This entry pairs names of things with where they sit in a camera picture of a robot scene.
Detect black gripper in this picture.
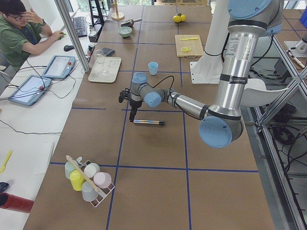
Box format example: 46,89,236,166
129,100,142,122

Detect steel muddler black tip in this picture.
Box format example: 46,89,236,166
133,119,165,126

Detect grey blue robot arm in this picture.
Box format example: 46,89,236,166
122,0,283,148

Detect light blue plastic cup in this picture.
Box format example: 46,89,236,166
148,61,158,75

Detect white cup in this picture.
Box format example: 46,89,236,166
84,163,100,178

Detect pink cup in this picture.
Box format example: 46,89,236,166
94,172,112,188

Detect mint green cup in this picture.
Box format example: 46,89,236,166
64,161,75,179

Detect yellow cup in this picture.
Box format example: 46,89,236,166
69,170,86,191

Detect grey blue cup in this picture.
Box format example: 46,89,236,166
82,182,98,202

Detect whole yellow lemon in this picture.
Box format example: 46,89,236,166
173,13,186,23

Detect cream bear tray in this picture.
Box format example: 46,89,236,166
88,57,121,83

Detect clear wine glass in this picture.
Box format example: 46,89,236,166
94,50,108,75

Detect grey folded cloth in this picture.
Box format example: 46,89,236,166
101,47,115,57

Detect green bowl of ice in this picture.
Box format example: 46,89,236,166
118,26,132,38

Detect wooden cutting board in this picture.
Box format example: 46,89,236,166
175,34,204,58

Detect steel ice scoop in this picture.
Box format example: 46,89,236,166
120,18,142,27

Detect far teach pendant tablet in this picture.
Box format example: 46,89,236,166
42,55,76,80

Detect teach pendant tablet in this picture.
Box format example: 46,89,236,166
42,55,76,80
8,75,51,106

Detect black computer mouse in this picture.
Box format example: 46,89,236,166
63,45,74,52

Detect wooden paper towel stand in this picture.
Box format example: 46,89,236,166
111,0,125,21

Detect black keyboard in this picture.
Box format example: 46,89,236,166
72,16,87,37

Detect near teach pendant tablet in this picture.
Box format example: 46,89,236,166
8,75,51,106

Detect white chair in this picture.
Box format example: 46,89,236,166
240,79,288,107

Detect person in green shirt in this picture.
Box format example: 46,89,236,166
0,0,64,71

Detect yellow plastic knife on desk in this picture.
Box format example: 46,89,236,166
0,150,13,173

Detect red cylinder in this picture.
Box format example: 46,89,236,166
0,193,34,213

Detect aluminium frame post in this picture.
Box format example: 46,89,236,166
54,0,90,73

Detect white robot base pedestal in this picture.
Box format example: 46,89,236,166
190,0,230,84

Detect white wire cup rack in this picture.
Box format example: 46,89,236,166
77,157,115,207

